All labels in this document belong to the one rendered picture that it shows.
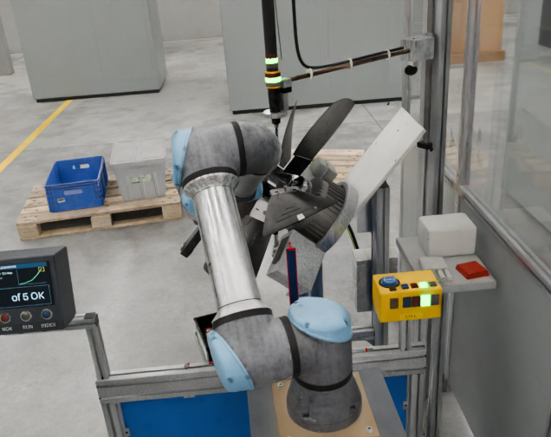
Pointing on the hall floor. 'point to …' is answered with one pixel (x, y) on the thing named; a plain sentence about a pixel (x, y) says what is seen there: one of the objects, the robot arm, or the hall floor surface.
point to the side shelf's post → (437, 370)
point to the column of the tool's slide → (431, 185)
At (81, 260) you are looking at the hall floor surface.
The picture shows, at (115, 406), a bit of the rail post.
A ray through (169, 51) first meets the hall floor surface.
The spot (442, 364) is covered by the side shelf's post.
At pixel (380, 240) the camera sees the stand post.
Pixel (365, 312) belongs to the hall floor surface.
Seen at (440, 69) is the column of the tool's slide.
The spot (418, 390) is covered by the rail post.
